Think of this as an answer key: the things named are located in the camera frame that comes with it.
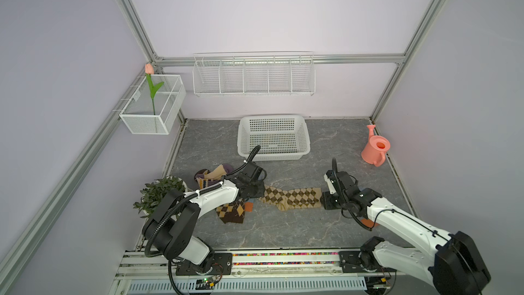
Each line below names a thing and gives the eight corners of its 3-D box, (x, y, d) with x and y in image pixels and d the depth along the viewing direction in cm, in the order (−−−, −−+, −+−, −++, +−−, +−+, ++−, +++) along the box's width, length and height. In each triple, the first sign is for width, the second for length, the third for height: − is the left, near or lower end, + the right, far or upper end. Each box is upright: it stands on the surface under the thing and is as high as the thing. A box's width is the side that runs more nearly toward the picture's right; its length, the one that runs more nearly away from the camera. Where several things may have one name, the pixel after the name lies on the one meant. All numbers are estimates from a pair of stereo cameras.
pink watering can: (361, 166, 103) (370, 152, 93) (362, 139, 114) (370, 124, 104) (379, 171, 101) (390, 157, 91) (379, 143, 112) (389, 128, 103)
